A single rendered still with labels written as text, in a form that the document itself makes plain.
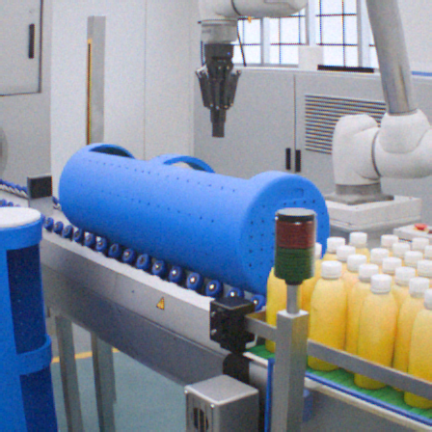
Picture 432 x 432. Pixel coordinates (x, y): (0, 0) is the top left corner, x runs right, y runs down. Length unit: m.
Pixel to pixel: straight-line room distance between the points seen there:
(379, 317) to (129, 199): 0.86
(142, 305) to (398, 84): 0.98
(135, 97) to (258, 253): 5.69
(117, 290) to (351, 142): 0.84
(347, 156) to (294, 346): 1.24
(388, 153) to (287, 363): 1.19
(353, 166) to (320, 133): 1.60
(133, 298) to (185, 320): 0.24
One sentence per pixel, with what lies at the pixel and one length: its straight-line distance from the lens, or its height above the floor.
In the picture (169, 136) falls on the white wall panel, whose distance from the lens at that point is 7.48.
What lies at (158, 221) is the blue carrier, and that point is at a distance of 1.86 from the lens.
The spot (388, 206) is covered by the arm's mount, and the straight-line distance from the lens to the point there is 2.32.
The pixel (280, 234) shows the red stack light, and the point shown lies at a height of 1.23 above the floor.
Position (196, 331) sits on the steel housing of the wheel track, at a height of 0.85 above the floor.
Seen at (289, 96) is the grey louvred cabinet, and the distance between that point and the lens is 4.14.
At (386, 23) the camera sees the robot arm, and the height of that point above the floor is 1.62.
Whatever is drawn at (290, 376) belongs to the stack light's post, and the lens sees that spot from 1.21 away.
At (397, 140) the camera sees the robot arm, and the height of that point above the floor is 1.27.
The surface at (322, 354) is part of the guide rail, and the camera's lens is 1.40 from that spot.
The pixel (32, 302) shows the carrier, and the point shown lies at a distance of 2.51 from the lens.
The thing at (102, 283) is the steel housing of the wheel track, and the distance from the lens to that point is 2.18.
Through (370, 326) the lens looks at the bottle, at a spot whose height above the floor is 1.03.
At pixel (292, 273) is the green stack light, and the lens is 1.15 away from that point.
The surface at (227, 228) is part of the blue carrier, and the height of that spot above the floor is 1.13.
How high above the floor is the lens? 1.49
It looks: 12 degrees down
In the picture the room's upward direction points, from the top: straight up
